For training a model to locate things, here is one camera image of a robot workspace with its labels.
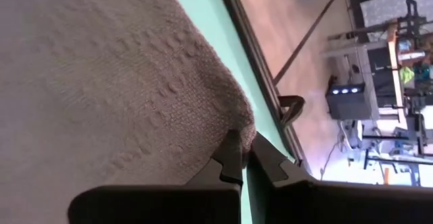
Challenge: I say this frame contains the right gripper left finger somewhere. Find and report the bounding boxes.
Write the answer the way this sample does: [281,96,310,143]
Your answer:
[66,129,244,224]

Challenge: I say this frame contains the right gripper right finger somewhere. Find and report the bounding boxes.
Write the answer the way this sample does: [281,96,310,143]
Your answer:
[247,131,433,224]

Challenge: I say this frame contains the grey knitted sweater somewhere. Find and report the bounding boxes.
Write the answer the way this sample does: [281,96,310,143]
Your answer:
[0,0,256,224]

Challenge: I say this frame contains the black computer monitor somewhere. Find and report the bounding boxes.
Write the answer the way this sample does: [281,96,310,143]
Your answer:
[325,81,373,120]

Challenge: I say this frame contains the green cloth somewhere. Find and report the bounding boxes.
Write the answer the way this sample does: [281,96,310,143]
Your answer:
[400,66,415,85]

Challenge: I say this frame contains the green table mat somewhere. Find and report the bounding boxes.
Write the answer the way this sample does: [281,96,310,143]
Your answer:
[165,0,295,224]

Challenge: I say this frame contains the black frame clamp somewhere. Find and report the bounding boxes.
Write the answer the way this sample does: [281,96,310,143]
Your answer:
[277,95,306,127]

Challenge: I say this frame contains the black metal table frame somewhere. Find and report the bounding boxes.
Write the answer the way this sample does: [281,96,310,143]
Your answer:
[213,0,312,176]

